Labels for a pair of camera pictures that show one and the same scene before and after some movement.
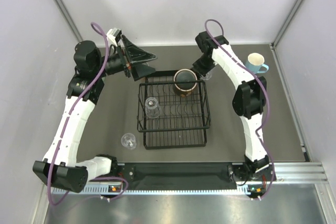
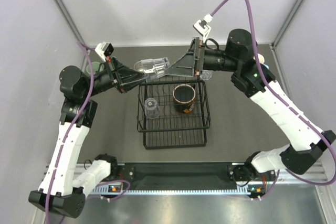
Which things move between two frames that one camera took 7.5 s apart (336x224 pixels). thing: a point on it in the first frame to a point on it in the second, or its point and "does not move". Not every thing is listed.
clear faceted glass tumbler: (208, 76) does not move
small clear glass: (128, 140) to (153, 68)
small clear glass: (153, 109) does not move
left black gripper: (136, 56) to (124, 77)
